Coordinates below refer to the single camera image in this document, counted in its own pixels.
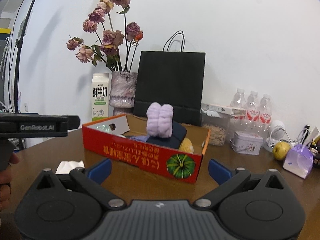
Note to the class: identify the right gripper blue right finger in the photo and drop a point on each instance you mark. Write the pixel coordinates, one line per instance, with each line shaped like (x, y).
(218, 172)

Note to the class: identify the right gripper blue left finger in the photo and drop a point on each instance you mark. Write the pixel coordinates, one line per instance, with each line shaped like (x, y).
(100, 171)

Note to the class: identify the white cloth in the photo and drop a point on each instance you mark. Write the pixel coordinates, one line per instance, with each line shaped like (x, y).
(66, 166)

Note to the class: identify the yellow white plush hamster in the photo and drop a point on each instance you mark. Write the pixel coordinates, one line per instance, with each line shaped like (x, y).
(186, 146)

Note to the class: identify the purple knit cloth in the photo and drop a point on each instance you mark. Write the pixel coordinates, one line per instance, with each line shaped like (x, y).
(141, 138)

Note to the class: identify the navy blue pouch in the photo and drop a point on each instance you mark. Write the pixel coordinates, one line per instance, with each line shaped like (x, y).
(178, 134)

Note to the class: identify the lilac fluffy towel roll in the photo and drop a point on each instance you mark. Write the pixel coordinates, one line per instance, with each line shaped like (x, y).
(159, 120)

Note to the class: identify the person's left hand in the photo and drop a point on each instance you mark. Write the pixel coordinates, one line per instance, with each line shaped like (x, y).
(5, 180)

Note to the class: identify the small printed tin box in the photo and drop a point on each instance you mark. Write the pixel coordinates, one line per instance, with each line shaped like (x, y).
(246, 143)

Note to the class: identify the clear container with grains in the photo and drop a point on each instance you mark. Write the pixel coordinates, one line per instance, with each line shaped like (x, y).
(218, 127)

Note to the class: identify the red cardboard pumpkin box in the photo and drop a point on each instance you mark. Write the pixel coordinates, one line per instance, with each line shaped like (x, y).
(109, 137)

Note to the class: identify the white red flat carton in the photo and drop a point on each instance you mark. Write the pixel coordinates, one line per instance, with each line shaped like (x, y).
(226, 110)

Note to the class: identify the middle clear water bottle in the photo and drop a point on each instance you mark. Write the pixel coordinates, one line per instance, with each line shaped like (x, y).
(252, 113)

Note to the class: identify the clear water bottle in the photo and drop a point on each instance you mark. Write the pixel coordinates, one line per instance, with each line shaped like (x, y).
(252, 113)
(265, 110)
(239, 100)

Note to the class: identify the yellow green apple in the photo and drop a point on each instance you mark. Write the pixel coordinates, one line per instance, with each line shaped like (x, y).
(280, 150)

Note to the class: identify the white small desk fan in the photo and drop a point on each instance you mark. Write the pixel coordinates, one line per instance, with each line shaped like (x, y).
(276, 132)

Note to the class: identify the left clear water bottle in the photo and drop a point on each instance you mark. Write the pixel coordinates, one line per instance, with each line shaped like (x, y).
(239, 100)

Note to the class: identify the right clear water bottle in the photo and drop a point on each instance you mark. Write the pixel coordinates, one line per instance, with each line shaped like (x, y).
(265, 110)

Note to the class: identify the purple white gift bag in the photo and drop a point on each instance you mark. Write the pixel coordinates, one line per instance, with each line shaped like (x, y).
(299, 161)

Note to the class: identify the black light stand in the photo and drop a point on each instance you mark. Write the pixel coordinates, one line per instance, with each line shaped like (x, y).
(19, 43)

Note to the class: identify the pink marbled vase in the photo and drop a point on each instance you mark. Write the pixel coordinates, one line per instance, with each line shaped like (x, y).
(122, 94)

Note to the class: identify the white green milk carton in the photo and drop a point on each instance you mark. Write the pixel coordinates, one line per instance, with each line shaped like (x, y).
(100, 95)

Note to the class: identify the black paper shopping bag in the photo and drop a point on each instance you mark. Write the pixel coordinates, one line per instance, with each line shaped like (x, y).
(174, 78)

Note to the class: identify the dried pink rose bouquet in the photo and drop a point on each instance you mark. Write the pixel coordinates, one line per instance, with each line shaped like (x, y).
(115, 48)

